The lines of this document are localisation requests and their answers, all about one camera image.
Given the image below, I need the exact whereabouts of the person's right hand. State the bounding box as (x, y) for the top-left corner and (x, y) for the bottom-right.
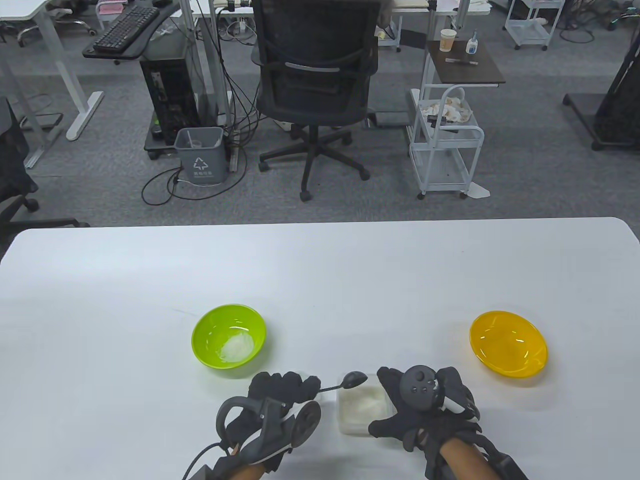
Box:
(368, 366), (483, 478)

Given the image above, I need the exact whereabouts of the person's left hand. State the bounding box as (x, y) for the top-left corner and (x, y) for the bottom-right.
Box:
(222, 371), (322, 473)

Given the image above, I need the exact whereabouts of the white sugar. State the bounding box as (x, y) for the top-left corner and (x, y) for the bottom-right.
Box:
(341, 387), (388, 423)
(215, 332), (255, 364)

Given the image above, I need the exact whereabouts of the clear plastic sugar container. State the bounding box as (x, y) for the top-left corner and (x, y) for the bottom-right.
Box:
(336, 372), (394, 436)

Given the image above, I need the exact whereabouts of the black long-handled spoon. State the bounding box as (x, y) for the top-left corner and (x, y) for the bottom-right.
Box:
(314, 371), (367, 394)

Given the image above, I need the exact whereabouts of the green plastic bowl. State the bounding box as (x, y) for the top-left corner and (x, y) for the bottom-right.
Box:
(191, 303), (267, 370)

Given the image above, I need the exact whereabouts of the yellow plastic bowl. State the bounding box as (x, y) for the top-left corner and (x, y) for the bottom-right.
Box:
(469, 310), (549, 378)

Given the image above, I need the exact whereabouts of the person's right forearm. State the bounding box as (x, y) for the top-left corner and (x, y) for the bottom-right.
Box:
(440, 435), (493, 480)

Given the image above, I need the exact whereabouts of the black hand tracker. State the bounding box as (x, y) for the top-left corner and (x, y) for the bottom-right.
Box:
(400, 366), (476, 416)
(216, 396), (322, 468)

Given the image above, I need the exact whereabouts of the grey trash bin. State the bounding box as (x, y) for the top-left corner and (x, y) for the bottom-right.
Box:
(173, 126), (228, 187)

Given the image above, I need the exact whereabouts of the black computer tower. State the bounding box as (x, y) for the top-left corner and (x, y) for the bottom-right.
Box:
(139, 54), (201, 146)

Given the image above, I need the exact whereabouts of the crumpled cloth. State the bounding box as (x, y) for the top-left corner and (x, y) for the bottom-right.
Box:
(417, 97), (473, 123)

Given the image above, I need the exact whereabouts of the black mesh office chair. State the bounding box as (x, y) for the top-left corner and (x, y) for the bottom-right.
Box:
(251, 0), (382, 202)

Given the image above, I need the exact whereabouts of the dark brown side table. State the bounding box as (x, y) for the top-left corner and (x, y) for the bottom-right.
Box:
(426, 40), (506, 88)

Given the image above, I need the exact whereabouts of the black armrest office chair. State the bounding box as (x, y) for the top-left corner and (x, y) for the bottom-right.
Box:
(0, 96), (91, 251)

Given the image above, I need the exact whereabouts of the dark keyboard tray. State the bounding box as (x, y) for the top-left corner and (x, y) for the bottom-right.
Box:
(82, 2), (181, 65)

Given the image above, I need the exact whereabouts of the small white cart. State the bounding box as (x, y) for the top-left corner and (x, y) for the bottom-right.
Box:
(375, 10), (403, 52)

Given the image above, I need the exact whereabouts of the black keyboard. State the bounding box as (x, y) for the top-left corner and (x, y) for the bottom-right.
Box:
(93, 5), (160, 53)

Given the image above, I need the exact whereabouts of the black floor stand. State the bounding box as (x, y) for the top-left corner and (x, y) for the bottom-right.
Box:
(562, 37), (640, 151)

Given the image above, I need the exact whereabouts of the white utility cart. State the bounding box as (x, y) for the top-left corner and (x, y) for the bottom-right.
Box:
(504, 0), (566, 51)

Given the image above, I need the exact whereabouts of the white standing desk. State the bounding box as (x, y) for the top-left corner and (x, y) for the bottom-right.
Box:
(0, 0), (105, 169)

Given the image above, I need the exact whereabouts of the black floor cable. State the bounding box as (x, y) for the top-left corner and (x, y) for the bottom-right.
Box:
(141, 145), (248, 206)

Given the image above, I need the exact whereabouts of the white wire rolling cart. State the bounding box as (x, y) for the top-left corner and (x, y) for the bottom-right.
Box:
(409, 84), (486, 200)

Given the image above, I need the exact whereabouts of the white desk with cables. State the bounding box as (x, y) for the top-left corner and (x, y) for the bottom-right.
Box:
(177, 0), (491, 173)

